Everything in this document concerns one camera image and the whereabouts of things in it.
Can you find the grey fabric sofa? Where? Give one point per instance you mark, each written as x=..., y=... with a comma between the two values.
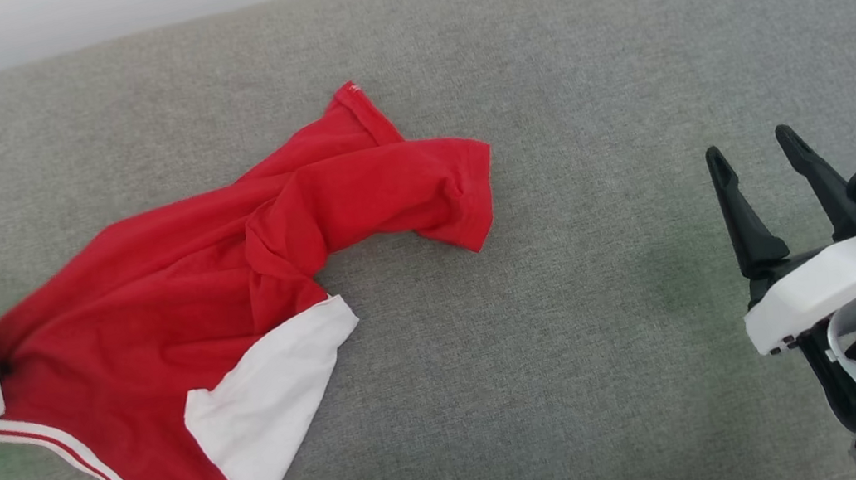
x=622, y=372

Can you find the red white sports jersey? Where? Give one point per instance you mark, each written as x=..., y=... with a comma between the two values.
x=178, y=308

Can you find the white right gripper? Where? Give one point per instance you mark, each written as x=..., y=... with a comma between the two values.
x=828, y=284

